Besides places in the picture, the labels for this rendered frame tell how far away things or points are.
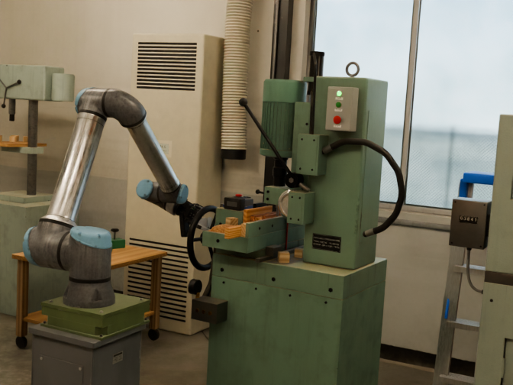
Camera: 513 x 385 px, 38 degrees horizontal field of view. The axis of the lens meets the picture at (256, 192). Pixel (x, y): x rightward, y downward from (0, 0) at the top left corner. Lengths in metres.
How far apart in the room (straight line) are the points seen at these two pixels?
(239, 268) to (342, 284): 0.44
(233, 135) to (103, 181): 1.18
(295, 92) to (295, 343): 0.98
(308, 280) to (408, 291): 1.54
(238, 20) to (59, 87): 1.21
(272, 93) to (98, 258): 0.93
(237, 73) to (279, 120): 1.48
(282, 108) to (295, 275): 0.66
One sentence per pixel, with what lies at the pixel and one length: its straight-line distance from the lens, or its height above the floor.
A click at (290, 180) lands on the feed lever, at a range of 2.85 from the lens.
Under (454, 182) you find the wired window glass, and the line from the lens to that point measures 4.20.
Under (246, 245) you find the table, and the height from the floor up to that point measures 0.87.
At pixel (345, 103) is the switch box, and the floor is 1.42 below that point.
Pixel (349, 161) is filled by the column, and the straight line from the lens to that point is 2.80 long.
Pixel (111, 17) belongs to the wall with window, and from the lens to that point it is 5.19.
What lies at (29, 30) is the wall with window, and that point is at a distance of 5.67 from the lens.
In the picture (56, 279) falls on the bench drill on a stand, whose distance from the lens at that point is 5.09.
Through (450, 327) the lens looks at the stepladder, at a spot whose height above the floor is 0.48.
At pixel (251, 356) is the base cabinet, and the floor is 0.42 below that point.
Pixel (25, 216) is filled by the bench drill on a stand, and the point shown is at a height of 0.65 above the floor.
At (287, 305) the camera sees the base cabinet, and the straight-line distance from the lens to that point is 2.86.
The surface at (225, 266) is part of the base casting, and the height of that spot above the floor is 0.76.
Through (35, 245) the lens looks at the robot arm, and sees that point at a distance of 2.87.
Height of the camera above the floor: 1.38
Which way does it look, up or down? 6 degrees down
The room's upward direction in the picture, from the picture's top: 3 degrees clockwise
